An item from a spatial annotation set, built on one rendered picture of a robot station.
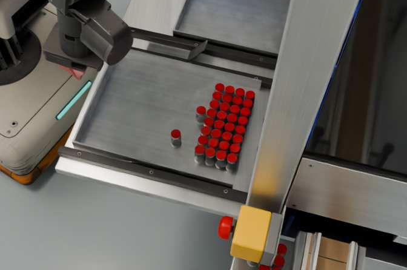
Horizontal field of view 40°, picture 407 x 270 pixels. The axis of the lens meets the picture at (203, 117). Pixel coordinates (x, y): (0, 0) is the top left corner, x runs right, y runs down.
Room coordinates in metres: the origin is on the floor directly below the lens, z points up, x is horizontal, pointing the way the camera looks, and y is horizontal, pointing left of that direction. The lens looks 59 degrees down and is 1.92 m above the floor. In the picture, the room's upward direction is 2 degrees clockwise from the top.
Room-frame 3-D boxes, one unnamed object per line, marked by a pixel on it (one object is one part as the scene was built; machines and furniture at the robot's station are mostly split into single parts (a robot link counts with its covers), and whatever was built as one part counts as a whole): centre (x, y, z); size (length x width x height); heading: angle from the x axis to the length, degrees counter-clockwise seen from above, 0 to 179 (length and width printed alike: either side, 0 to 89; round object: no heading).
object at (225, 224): (0.33, -0.05, 1.00); 0.04 x 0.04 x 0.04; 77
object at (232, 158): (0.58, -0.08, 0.91); 0.18 x 0.02 x 0.05; 166
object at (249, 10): (0.92, -0.12, 0.90); 0.34 x 0.26 x 0.04; 77
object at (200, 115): (0.61, 0.01, 0.91); 0.02 x 0.02 x 0.05
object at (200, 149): (0.60, -0.01, 0.91); 0.18 x 0.02 x 0.05; 166
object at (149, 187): (0.77, -0.01, 0.87); 0.70 x 0.48 x 0.02; 167
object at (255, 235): (0.32, -0.10, 1.00); 0.08 x 0.07 x 0.07; 77
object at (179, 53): (0.79, 0.07, 0.91); 0.14 x 0.03 x 0.06; 77
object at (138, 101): (0.62, 0.07, 0.90); 0.34 x 0.26 x 0.04; 76
